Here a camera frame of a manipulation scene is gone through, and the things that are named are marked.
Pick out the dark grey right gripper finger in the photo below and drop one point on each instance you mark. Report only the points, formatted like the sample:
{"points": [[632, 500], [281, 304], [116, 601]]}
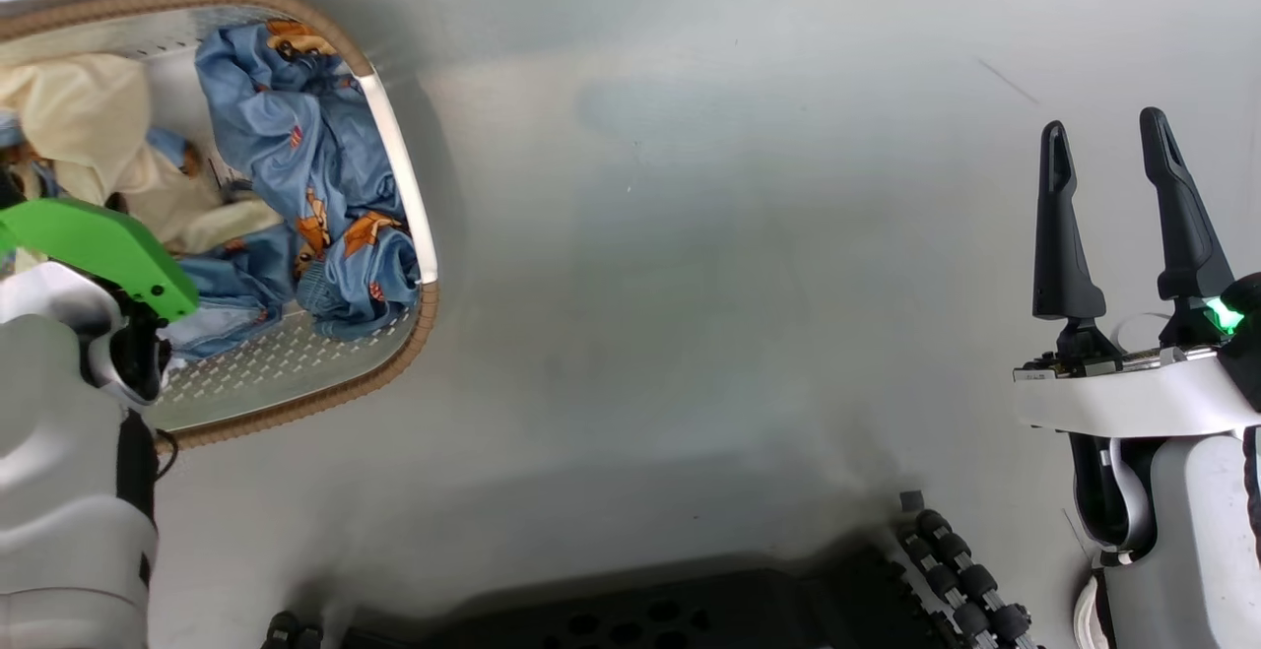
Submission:
{"points": [[1062, 255], [1187, 245]]}

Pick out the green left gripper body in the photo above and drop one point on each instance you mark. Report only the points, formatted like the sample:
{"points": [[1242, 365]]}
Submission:
{"points": [[99, 240]]}

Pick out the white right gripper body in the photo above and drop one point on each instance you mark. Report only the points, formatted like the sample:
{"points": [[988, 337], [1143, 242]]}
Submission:
{"points": [[1123, 398]]}

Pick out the cream plain garment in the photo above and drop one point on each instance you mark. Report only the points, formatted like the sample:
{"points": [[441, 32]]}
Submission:
{"points": [[79, 117]]}

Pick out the blue cartoon print pyjama pants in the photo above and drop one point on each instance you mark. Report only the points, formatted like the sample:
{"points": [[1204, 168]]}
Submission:
{"points": [[232, 285]]}

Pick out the blue cartoon print pyjama top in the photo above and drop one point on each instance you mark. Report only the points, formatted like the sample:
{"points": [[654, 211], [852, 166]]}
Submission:
{"points": [[286, 147]]}

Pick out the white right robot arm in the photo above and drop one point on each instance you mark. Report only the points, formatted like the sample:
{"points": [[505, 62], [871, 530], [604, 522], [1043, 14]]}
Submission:
{"points": [[1192, 551]]}

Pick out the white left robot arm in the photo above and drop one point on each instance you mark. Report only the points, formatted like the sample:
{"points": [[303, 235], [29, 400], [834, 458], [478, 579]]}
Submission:
{"points": [[59, 491]]}

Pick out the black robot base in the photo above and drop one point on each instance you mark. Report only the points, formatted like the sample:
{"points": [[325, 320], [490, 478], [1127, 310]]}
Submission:
{"points": [[690, 610]]}

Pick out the white perforated laundry basket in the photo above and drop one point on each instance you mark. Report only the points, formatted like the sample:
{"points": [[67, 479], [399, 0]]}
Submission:
{"points": [[276, 363]]}

